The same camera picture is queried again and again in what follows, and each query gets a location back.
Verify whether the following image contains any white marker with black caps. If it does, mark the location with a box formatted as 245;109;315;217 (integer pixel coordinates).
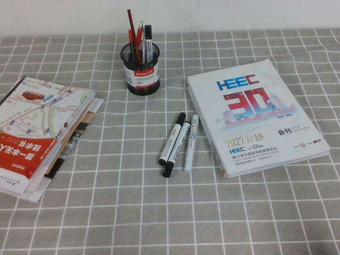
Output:
158;112;187;167

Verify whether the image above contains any white HEEC catalogue book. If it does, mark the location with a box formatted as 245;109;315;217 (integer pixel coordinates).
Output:
186;57;332;178

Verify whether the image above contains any red pencil with eraser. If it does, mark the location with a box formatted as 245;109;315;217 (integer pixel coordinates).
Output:
126;8;142;65

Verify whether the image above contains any silver ballpoint pen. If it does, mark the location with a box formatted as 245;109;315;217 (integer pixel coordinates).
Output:
138;21;147;64

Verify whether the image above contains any black-capped labelled marker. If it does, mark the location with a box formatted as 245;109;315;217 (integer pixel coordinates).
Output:
144;24;154;63
162;121;192;179

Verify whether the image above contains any black mesh pen holder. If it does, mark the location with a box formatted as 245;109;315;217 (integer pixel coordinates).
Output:
120;39;162;96

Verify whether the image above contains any thin red-capped pen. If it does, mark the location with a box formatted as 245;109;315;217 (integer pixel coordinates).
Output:
128;29;135;64

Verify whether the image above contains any red-capped pen with clip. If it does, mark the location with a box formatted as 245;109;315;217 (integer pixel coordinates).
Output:
134;26;143;63

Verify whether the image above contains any white book with orange edge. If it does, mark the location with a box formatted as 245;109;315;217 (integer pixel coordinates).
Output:
187;83;229;179

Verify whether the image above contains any brochure with brown photo cover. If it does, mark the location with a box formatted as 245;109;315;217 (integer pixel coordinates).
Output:
44;110;95;179

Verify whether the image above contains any white AgileX brochure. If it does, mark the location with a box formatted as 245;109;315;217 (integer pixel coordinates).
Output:
0;174;29;199

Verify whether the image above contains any stack of maps and brochures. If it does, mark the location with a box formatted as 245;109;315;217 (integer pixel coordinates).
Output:
0;76;96;182

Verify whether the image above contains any white paint pen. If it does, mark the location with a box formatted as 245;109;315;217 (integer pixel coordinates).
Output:
184;114;200;172

